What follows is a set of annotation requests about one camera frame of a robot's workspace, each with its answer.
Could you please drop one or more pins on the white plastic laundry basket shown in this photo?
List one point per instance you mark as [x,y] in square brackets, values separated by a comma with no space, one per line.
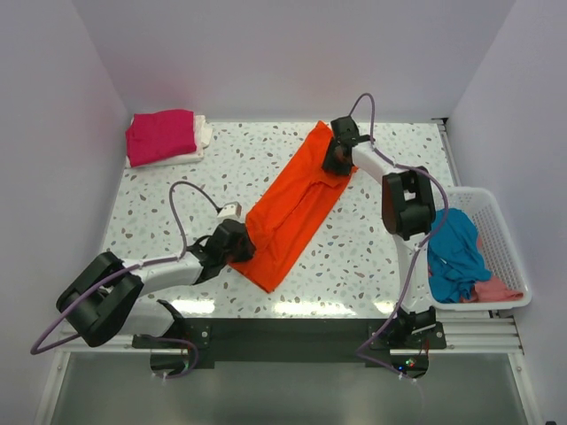
[497,247]

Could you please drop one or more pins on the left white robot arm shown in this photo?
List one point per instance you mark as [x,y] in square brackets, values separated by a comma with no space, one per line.
[99,301]

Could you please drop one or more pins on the orange t-shirt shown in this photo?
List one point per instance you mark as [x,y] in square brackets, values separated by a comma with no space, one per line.
[285,219]

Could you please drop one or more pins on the pink t-shirt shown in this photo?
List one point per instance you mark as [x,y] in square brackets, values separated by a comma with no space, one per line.
[481,285]

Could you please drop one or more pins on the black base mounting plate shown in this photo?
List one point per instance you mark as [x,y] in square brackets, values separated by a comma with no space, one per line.
[205,343]

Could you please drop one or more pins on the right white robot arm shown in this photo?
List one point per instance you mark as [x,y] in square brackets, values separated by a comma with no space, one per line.
[407,212]

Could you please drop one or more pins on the folded white t-shirt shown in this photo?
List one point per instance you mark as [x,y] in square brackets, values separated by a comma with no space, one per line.
[203,134]

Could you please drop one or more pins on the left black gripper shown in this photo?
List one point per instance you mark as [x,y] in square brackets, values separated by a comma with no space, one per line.
[248,249]

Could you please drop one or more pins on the aluminium frame rail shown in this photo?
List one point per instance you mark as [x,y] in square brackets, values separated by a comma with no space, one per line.
[464,332]

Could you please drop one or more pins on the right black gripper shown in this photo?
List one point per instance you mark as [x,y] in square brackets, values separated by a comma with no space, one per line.
[330,164]

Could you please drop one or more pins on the teal t-shirt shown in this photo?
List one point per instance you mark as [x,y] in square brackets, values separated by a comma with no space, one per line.
[454,260]

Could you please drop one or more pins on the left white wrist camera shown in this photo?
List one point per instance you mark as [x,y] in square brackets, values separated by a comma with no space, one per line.
[232,211]

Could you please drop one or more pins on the folded magenta t-shirt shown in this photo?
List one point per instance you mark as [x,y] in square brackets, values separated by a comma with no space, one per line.
[152,137]

